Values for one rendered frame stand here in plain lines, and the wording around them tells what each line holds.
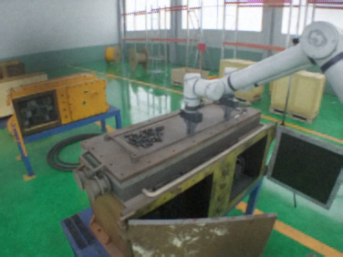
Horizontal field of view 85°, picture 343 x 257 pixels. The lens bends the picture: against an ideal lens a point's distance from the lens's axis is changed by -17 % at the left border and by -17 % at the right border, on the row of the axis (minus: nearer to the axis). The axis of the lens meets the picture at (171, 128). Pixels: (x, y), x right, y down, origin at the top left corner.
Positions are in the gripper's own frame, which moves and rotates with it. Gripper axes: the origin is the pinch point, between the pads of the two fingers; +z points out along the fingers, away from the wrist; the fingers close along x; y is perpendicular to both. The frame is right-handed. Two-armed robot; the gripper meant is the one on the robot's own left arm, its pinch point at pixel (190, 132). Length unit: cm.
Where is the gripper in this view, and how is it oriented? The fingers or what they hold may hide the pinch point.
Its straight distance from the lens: 127.5
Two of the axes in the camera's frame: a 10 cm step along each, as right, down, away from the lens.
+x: 6.8, 3.1, -6.7
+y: -7.4, 2.8, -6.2
